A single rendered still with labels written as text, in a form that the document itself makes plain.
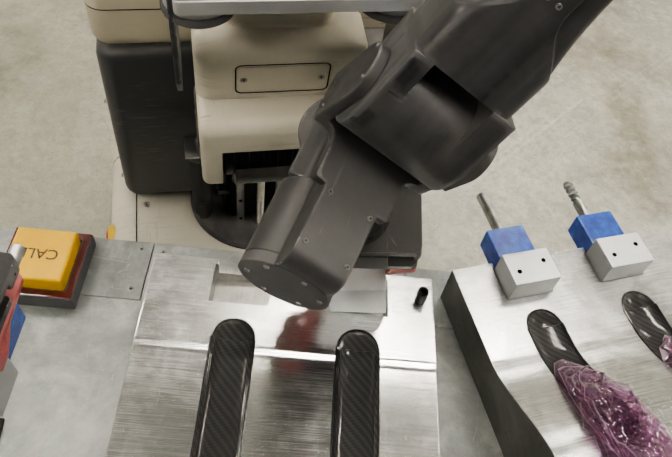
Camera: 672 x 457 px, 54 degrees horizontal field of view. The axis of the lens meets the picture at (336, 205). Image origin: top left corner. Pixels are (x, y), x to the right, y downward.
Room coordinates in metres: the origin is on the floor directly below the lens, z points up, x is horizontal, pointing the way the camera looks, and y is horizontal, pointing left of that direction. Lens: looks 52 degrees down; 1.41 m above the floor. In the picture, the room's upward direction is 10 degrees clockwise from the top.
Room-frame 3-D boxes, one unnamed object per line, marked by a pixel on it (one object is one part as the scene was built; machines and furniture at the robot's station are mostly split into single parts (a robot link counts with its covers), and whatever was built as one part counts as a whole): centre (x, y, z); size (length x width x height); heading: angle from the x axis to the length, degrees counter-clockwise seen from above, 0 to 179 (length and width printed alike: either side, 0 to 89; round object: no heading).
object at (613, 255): (0.47, -0.28, 0.86); 0.13 x 0.05 x 0.05; 22
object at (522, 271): (0.43, -0.18, 0.86); 0.13 x 0.05 x 0.05; 22
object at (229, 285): (0.31, 0.07, 0.87); 0.05 x 0.05 x 0.04; 5
